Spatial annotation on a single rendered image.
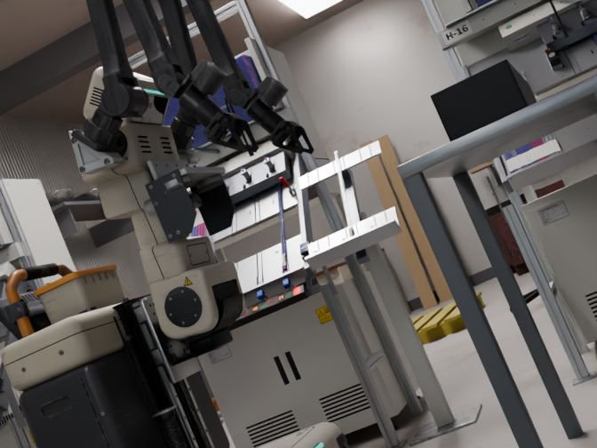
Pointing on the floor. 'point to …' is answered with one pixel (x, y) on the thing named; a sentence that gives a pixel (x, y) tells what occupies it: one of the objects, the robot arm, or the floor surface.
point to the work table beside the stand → (555, 104)
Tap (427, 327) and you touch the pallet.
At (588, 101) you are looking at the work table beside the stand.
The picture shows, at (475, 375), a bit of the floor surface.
